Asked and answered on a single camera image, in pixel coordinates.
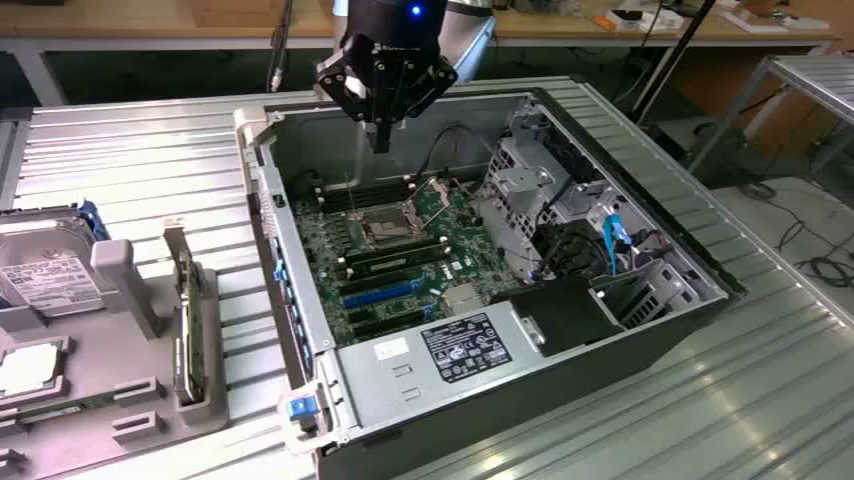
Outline blue flat wire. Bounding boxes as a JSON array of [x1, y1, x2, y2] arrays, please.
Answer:
[[600, 214, 632, 277]]

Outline silver hard disk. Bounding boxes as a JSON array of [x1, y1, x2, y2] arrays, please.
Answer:
[[0, 206, 109, 319]]

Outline wooden workbench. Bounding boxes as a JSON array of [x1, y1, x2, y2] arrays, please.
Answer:
[[0, 0, 843, 106]]

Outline thin metal locking lever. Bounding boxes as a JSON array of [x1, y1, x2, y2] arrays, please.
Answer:
[[341, 171, 367, 222]]

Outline white flat box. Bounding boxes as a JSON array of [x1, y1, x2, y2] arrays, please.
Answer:
[[715, 6, 792, 35]]

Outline blue case latch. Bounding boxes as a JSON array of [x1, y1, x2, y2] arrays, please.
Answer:
[[281, 394, 316, 419]]

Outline black case fan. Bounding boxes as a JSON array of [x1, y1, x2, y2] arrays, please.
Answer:
[[531, 221, 607, 282]]

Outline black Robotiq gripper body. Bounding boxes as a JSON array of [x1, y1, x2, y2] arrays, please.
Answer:
[[336, 0, 448, 71]]

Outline silver metal disk bay cage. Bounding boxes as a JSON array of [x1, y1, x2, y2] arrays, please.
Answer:
[[477, 107, 606, 281]]

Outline metal socket cover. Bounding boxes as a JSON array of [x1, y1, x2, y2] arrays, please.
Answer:
[[399, 176, 456, 234]]

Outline black open PC case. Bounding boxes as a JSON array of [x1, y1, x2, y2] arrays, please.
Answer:
[[232, 74, 747, 480]]

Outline black expansion slot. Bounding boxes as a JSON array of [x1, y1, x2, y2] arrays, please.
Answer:
[[348, 308, 433, 340]]

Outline black tripod pole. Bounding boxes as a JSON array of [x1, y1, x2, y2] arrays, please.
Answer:
[[628, 0, 719, 117]]

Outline black floor cables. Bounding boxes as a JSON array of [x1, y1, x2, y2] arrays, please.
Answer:
[[731, 172, 854, 292]]

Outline thin hanging cable with plug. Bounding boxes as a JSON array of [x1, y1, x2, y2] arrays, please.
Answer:
[[265, 0, 296, 94]]

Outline blue disk caddy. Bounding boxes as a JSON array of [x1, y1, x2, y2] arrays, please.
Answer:
[[68, 198, 112, 247]]

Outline black box under tripod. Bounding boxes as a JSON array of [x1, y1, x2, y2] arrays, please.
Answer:
[[648, 117, 747, 169]]

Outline blue expansion slot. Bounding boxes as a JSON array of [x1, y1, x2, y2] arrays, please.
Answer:
[[340, 278, 429, 309]]

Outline black looped wire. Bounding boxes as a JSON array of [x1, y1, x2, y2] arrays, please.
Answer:
[[423, 124, 496, 177]]

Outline orange and white box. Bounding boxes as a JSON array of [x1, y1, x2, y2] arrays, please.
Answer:
[[594, 8, 687, 34]]

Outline small silver heat sink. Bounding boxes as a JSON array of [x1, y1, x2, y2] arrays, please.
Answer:
[[441, 284, 487, 309]]

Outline silver power supply unit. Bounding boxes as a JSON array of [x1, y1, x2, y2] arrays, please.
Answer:
[[335, 299, 550, 432]]

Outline empty black RAM slots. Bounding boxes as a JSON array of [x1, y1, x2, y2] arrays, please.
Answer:
[[315, 180, 416, 212]]

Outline grey plastic parts rack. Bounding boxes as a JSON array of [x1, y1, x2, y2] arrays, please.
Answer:
[[0, 238, 232, 480]]

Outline graphics card with metal bracket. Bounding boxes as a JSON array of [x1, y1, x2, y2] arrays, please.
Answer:
[[161, 216, 209, 404]]

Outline silver CPU chip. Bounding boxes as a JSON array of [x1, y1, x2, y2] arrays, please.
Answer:
[[0, 341, 65, 397]]

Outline metal slat frame table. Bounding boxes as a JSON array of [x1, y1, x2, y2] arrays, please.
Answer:
[[684, 52, 854, 176]]

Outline green RAM stick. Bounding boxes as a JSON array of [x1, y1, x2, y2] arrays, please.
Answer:
[[0, 397, 123, 426]]

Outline green motherboard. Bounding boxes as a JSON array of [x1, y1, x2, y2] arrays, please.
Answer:
[[292, 172, 529, 347]]

